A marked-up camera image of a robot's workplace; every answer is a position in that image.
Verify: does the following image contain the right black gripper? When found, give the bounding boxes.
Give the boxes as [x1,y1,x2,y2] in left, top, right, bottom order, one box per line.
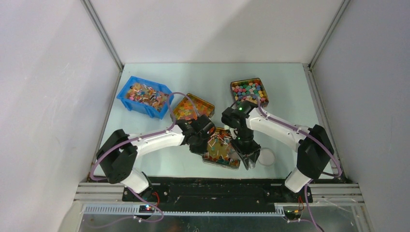
[230,128,262,169]

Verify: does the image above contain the gold tin with lollipops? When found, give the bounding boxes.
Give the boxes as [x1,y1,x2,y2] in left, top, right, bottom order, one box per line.
[202,127,240,170]

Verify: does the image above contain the clear plastic scoop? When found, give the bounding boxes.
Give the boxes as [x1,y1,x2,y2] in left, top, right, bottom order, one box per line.
[246,160,255,170]

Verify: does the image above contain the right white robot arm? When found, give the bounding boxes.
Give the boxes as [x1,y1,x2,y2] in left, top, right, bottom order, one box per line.
[221,101,335,202]

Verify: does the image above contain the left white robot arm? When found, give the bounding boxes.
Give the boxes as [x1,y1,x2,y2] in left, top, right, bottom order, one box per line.
[94,115,216,201]

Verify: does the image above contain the gold tin pastel candies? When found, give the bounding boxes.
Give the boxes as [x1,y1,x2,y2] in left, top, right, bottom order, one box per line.
[230,77,269,108]

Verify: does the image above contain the white jar lid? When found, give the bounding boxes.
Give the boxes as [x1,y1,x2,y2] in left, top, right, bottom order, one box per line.
[258,148,276,166]

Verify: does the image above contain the gold tin orange gummies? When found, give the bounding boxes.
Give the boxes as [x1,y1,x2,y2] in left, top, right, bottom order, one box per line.
[173,93,215,120]

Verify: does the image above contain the blue plastic candy bin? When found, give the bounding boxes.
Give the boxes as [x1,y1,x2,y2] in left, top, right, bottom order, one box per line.
[117,76,174,119]

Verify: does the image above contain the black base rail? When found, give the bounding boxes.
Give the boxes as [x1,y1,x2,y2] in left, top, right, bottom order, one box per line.
[140,176,313,213]

